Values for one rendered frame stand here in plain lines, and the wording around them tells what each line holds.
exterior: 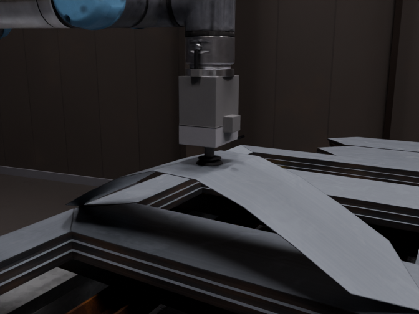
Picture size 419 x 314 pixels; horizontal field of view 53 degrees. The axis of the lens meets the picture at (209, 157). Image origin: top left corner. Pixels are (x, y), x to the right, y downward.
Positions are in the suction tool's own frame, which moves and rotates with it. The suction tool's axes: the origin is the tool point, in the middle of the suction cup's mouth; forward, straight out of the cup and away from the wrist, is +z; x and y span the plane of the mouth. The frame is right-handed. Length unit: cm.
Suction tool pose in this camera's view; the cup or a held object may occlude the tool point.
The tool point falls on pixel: (209, 170)
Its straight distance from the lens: 68.6
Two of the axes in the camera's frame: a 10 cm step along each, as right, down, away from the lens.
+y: 4.5, -2.0, 8.7
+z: -0.1, 9.7, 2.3
